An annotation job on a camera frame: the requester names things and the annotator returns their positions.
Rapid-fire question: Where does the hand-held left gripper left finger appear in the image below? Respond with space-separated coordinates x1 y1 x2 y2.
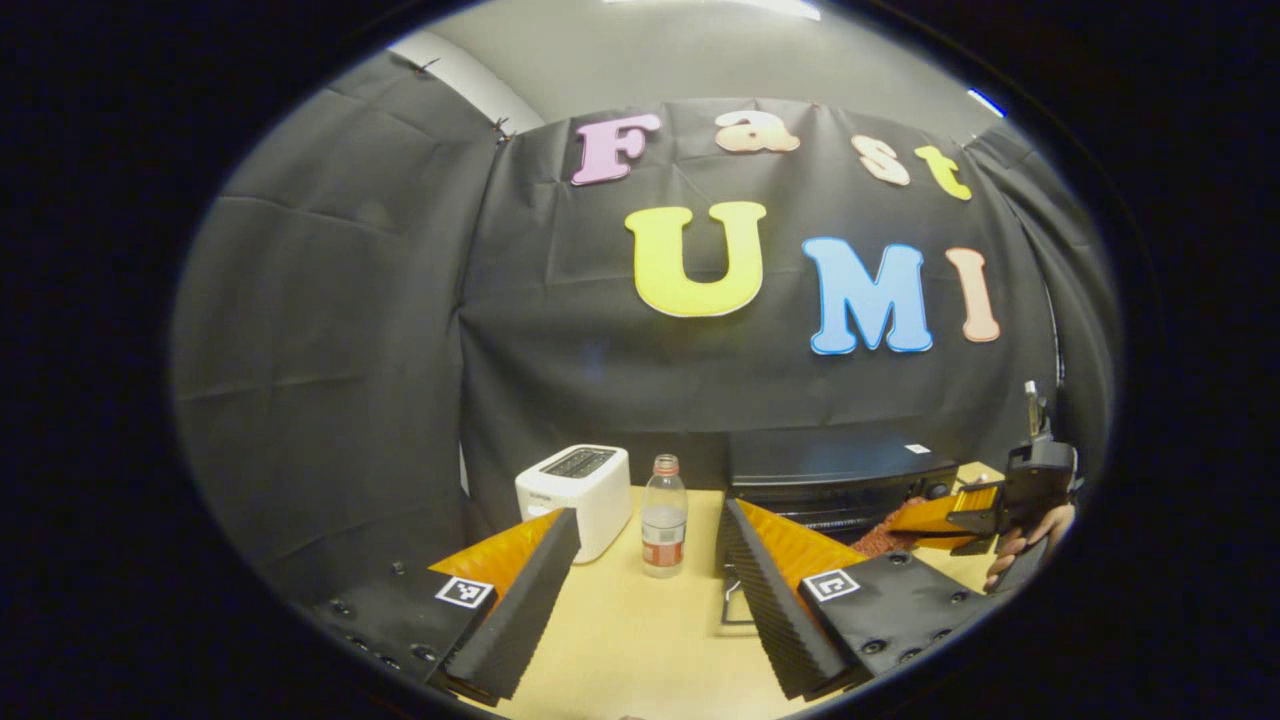
305 507 583 701

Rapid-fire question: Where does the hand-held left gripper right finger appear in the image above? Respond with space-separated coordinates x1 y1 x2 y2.
718 498 1001 701

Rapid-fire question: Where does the red meat slice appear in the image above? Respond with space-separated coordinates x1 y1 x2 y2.
850 497 926 558

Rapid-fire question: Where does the black electric oven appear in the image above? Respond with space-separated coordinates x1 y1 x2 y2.
715 425 961 629

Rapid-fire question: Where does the white toaster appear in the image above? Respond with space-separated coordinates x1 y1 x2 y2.
515 444 633 564

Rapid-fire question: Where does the clear red label bottle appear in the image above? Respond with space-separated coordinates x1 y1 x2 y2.
641 454 689 579

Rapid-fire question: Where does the black backdrop cloth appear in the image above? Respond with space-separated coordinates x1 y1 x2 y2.
172 50 1119 601

